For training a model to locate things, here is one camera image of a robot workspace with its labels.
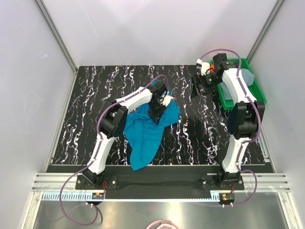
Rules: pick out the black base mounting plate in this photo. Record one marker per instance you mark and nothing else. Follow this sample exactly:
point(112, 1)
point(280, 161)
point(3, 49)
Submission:
point(119, 181)

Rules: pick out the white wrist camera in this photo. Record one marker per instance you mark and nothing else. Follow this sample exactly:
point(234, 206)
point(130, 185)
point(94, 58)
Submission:
point(203, 68)
point(166, 100)

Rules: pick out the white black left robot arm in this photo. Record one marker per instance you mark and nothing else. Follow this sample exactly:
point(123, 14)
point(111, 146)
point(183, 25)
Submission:
point(112, 122)

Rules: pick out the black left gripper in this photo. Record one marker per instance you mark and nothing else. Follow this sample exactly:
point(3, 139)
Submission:
point(157, 115)

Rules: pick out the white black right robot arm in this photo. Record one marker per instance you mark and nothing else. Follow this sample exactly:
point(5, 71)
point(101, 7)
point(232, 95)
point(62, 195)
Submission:
point(244, 122)

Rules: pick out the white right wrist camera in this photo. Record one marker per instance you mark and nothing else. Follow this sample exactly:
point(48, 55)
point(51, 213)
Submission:
point(203, 68)

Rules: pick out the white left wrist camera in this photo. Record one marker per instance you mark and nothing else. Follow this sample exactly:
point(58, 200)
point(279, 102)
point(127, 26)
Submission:
point(166, 100)

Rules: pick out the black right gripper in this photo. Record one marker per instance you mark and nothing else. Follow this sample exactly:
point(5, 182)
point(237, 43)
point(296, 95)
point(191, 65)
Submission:
point(198, 79)

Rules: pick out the aluminium frame rail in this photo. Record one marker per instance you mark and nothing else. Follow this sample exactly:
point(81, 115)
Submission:
point(262, 182)

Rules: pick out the orange t shirt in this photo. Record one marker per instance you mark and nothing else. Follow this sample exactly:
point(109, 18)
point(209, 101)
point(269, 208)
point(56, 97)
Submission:
point(211, 68)

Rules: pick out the blue t shirt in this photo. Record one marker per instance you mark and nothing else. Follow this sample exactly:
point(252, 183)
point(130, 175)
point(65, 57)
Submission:
point(144, 135)

